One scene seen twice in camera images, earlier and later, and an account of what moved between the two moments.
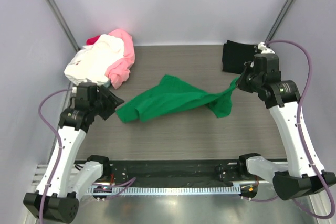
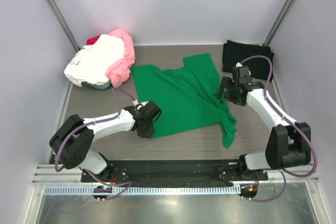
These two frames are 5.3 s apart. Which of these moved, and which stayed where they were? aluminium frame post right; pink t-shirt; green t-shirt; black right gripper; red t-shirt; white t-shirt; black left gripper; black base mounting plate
Moved: black right gripper; black left gripper; green t-shirt
Stayed: pink t-shirt; aluminium frame post right; black base mounting plate; red t-shirt; white t-shirt
